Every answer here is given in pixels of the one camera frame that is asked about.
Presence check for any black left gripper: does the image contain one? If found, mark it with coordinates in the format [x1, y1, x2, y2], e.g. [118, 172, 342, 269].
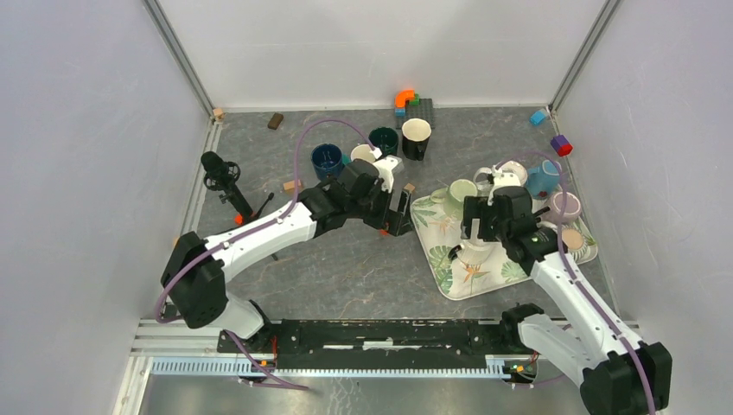
[347, 181, 414, 237]

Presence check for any light green mug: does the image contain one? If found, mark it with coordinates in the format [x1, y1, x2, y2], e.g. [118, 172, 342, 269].
[430, 179, 479, 215]

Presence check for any pink mug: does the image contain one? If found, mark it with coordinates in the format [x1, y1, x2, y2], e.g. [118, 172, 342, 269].
[349, 144, 382, 164]

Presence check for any dark green mug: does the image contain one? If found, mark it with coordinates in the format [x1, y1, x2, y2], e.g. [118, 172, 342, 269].
[368, 126, 399, 156]

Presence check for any black octagonal mug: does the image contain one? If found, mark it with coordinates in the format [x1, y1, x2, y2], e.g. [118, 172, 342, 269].
[401, 118, 432, 161]

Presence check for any dark blue mug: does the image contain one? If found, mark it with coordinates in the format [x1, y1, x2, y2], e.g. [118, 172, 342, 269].
[310, 144, 344, 181]

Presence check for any white ribbed mug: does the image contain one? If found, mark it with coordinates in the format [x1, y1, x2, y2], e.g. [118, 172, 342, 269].
[447, 221, 506, 267]

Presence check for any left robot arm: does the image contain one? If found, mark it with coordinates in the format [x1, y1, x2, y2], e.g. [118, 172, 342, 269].
[156, 156, 411, 353]

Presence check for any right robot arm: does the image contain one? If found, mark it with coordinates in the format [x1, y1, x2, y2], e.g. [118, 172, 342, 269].
[462, 186, 672, 414]

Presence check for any cream upside-down mug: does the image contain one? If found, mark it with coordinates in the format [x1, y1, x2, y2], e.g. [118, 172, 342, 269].
[473, 160, 527, 195]

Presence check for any light blue mug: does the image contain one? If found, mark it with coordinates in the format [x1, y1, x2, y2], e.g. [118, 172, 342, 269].
[525, 160, 563, 200]

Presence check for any lilac mug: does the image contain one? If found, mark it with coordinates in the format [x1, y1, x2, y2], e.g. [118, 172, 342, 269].
[542, 191, 583, 224]

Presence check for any white striped mug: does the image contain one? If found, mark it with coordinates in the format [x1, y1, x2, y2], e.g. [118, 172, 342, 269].
[560, 227, 587, 257]

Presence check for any floral white tray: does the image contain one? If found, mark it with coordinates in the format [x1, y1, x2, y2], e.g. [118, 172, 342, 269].
[408, 182, 600, 302]

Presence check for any purple and red block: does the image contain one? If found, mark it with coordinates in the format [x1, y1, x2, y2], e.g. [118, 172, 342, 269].
[551, 134, 574, 157]

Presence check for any light blue block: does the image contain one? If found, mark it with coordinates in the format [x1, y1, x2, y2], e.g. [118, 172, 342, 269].
[529, 108, 550, 126]

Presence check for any grey lego baseplate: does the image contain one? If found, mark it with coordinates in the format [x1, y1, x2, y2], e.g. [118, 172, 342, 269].
[395, 98, 436, 130]

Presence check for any orange wooden block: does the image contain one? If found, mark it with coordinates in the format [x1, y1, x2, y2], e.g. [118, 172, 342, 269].
[283, 179, 304, 195]

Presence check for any green lego brick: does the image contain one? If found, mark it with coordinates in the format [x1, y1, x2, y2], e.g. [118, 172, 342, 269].
[408, 93, 420, 106]

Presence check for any orange curved lego brick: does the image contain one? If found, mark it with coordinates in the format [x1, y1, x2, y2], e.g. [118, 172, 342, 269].
[394, 89, 415, 109]

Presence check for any brown block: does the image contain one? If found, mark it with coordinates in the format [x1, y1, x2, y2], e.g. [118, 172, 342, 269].
[267, 112, 284, 131]

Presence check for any wooden cube at corner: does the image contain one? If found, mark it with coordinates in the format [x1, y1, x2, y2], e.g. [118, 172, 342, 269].
[212, 107, 226, 122]

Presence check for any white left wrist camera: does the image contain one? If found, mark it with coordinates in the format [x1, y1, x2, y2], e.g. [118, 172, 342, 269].
[373, 156, 404, 193]

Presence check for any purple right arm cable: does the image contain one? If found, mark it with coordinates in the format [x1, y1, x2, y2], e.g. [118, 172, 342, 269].
[494, 151, 659, 415]

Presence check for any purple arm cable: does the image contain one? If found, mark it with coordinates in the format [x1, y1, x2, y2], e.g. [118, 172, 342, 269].
[154, 118, 382, 393]
[494, 151, 659, 415]

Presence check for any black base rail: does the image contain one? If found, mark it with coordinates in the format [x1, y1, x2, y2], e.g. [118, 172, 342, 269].
[241, 319, 538, 370]

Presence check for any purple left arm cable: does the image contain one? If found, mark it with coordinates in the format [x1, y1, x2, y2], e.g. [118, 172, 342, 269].
[154, 118, 382, 393]

